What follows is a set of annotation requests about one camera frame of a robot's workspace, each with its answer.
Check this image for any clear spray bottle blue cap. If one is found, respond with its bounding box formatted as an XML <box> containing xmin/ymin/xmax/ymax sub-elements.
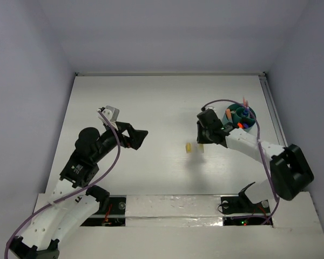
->
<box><xmin>242</xmin><ymin>108</ymin><xmax>249</xmax><ymax>117</ymax></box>

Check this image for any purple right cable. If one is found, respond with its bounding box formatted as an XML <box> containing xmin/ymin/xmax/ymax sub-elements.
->
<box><xmin>202</xmin><ymin>99</ymin><xmax>280</xmax><ymax>226</ymax></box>

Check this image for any teal round pen holder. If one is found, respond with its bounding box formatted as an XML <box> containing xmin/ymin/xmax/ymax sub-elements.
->
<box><xmin>221</xmin><ymin>104</ymin><xmax>256</xmax><ymax>132</ymax></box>

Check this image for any purple cable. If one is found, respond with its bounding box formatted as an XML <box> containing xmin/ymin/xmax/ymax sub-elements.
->
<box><xmin>202</xmin><ymin>99</ymin><xmax>280</xmax><ymax>226</ymax></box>
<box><xmin>4</xmin><ymin>112</ymin><xmax>122</xmax><ymax>259</ymax></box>

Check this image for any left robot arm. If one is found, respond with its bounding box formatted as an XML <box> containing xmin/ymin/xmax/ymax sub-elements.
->
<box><xmin>4</xmin><ymin>122</ymin><xmax>148</xmax><ymax>258</ymax></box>

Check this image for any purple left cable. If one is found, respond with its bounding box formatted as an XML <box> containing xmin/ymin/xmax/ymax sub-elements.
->
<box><xmin>4</xmin><ymin>112</ymin><xmax>122</xmax><ymax>259</ymax></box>

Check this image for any clear yellow highlighter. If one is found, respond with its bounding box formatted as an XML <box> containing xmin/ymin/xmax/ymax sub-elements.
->
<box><xmin>198</xmin><ymin>144</ymin><xmax>204</xmax><ymax>153</ymax></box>

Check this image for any yellow highlighter cap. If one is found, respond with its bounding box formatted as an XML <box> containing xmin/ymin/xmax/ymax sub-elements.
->
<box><xmin>185</xmin><ymin>142</ymin><xmax>192</xmax><ymax>153</ymax></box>

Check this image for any clear orange highlighter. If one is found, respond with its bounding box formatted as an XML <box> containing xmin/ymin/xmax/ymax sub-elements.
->
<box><xmin>226</xmin><ymin>108</ymin><xmax>232</xmax><ymax>120</ymax></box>

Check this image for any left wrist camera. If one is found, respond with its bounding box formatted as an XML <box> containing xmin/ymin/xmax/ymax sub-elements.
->
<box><xmin>97</xmin><ymin>105</ymin><xmax>119</xmax><ymax>131</ymax></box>

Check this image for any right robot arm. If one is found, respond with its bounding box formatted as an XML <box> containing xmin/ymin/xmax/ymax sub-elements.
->
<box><xmin>197</xmin><ymin>109</ymin><xmax>314</xmax><ymax>214</ymax></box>

